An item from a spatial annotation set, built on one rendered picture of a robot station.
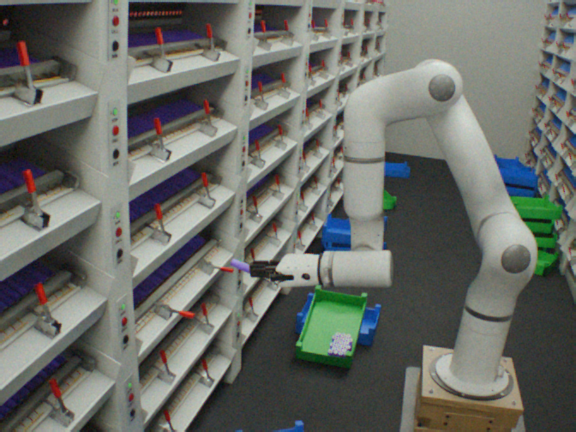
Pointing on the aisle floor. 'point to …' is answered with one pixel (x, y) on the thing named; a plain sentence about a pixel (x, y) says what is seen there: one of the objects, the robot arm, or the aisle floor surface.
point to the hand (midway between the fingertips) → (260, 268)
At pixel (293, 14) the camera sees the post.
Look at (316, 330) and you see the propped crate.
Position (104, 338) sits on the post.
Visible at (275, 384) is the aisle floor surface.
